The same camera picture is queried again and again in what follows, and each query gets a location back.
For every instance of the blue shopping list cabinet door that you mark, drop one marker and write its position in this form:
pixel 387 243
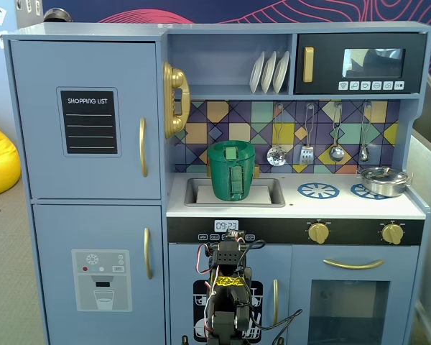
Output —
pixel 39 169

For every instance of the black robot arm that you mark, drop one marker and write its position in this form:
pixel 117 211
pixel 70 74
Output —
pixel 230 253

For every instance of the blue toy kitchen cabinet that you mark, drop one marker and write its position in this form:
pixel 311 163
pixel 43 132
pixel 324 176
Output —
pixel 294 208

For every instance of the blue dishwasher print door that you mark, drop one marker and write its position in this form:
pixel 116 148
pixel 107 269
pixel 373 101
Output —
pixel 181 266

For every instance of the blue oven door with window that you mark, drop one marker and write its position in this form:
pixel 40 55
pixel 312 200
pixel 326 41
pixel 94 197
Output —
pixel 305 287

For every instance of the black toy microwave door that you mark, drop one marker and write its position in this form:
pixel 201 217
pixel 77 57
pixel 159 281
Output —
pixel 327 64

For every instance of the blue water dispenser print door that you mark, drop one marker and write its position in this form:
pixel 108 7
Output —
pixel 57 226

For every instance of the green plastic cup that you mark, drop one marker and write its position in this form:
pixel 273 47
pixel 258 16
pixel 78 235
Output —
pixel 222 176

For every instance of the gold toy faucet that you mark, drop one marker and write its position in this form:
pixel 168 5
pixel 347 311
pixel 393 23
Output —
pixel 256 170

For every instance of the grey toy sink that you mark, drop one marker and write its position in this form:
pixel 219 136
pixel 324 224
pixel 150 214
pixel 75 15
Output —
pixel 273 196

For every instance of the metal toy skimmer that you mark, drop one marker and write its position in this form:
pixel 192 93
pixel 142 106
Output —
pixel 276 156

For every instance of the small wrist circuit board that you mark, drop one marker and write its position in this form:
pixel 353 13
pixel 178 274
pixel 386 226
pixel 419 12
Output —
pixel 234 235

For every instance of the metal toy spatula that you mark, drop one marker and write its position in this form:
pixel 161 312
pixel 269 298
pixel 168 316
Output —
pixel 306 156

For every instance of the gold toy telephone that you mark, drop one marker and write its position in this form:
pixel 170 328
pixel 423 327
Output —
pixel 177 82

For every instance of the white toy plate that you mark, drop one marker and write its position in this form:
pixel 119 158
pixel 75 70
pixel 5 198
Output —
pixel 281 73
pixel 268 73
pixel 255 73

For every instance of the yellow black label tape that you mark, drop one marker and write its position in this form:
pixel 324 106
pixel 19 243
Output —
pixel 230 281

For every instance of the gold stove knob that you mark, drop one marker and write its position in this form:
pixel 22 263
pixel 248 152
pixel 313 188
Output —
pixel 318 233
pixel 392 233

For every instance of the metal toy ladle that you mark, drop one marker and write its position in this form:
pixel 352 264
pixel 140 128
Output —
pixel 336 152

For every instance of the metal toy spoon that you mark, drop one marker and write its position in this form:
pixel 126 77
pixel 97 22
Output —
pixel 363 154

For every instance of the steel toy pot with lid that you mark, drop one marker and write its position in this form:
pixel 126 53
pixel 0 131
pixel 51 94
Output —
pixel 382 181

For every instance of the yellow bean bag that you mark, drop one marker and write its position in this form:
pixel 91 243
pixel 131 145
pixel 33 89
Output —
pixel 0 161

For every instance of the grey desk divider panel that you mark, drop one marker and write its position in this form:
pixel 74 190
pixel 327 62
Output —
pixel 429 215

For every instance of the black round object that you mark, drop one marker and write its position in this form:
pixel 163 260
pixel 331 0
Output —
pixel 57 15

